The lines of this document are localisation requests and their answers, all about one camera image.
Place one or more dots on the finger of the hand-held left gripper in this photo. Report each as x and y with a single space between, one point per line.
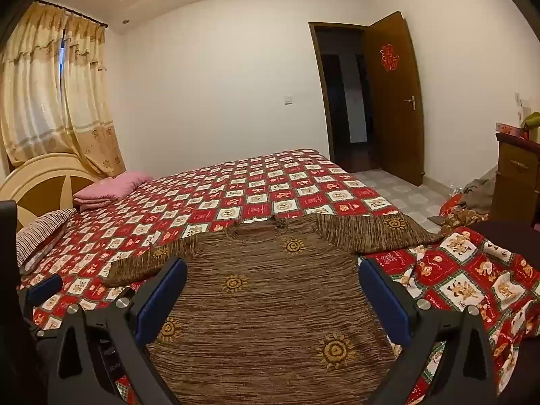
45 288

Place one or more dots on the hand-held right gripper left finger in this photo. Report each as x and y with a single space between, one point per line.
164 299

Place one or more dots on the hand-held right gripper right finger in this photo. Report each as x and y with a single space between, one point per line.
386 299

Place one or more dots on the brown knitted sweater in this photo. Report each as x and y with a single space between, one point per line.
270 303

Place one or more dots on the striped pillow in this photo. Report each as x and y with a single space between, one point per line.
42 230

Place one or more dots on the cream wooden headboard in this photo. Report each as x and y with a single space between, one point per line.
38 177

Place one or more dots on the brown cloth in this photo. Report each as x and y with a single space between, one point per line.
462 218

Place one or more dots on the pink folded pillow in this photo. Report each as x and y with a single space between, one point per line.
112 187

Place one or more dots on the red patterned bag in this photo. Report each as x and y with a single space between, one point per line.
452 203

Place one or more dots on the grey cloth pile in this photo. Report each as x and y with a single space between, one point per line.
479 194

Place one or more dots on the beige patterned curtain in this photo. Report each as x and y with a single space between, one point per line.
33 93
90 105

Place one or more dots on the dark maroon cloth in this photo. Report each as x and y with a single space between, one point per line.
517 232

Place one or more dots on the red checked printed blanket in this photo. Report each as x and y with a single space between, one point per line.
261 177

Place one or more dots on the brown wooden door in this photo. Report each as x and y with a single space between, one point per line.
394 135

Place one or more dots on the brown wooden cabinet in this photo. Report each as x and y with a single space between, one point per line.
517 185

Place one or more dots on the red flat box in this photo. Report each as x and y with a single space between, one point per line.
510 130

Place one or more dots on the yellow green bag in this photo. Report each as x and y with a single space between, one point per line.
532 120

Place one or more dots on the dark curtain rod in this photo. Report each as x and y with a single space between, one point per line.
84 17

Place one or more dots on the red paper door decoration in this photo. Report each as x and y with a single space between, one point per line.
389 57

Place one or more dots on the brown door frame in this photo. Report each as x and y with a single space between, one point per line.
315 71

